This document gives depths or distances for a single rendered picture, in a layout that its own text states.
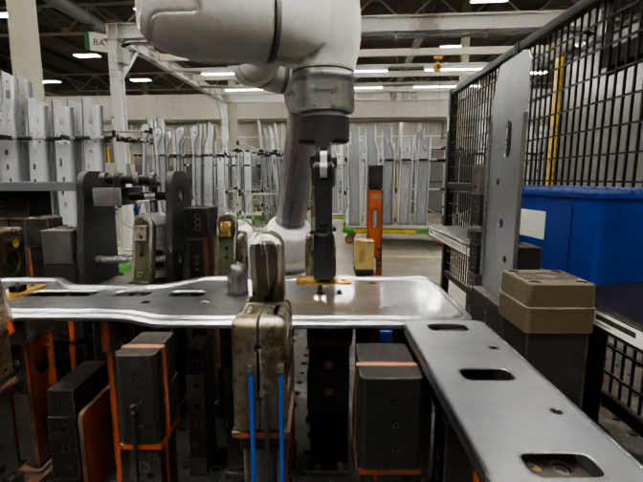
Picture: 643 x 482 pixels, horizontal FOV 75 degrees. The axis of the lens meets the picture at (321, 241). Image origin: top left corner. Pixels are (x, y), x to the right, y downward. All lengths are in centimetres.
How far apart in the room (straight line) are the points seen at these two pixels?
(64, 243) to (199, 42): 51
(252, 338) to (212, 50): 36
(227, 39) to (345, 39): 15
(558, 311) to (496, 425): 23
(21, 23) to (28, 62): 60
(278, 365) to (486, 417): 18
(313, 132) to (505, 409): 40
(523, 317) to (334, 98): 36
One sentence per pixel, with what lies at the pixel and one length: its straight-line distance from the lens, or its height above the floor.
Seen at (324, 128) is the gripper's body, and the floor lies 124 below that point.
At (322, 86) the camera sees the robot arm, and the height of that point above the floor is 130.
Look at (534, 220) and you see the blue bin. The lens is 78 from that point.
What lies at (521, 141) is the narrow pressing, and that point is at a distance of 62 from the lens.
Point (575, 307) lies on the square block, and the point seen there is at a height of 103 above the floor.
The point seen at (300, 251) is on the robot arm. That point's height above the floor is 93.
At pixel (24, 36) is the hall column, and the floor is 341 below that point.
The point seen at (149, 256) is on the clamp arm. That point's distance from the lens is 82.
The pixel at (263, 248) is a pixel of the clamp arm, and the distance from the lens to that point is 45.
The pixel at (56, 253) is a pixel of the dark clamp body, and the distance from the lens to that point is 94.
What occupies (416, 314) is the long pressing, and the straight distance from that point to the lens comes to 56.
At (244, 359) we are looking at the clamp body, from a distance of 42.
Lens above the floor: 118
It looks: 9 degrees down
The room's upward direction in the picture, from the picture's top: straight up
